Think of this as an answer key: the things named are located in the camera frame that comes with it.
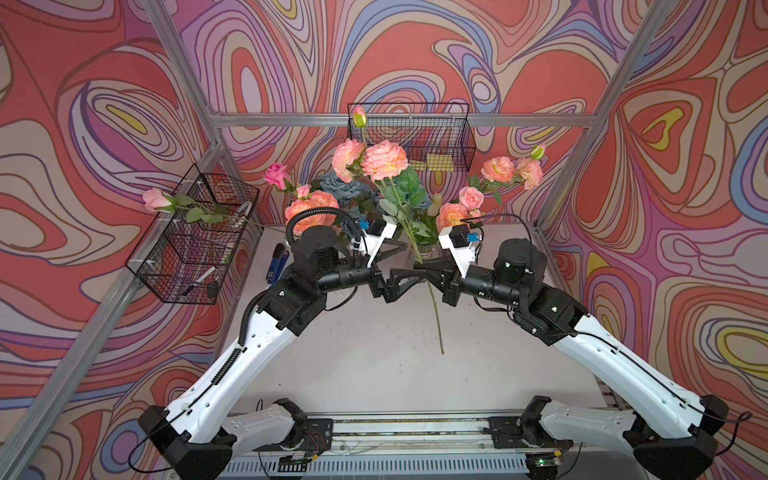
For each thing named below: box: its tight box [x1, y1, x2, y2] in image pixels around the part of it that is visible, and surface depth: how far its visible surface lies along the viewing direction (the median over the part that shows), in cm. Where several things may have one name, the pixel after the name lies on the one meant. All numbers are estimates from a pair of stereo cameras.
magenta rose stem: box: [264, 162, 296, 193], surface depth 62 cm
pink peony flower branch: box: [332, 106, 445, 356], surface depth 50 cm
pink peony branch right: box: [468, 144, 547, 205], surface depth 67 cm
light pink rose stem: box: [142, 188, 247, 223], surface depth 67 cm
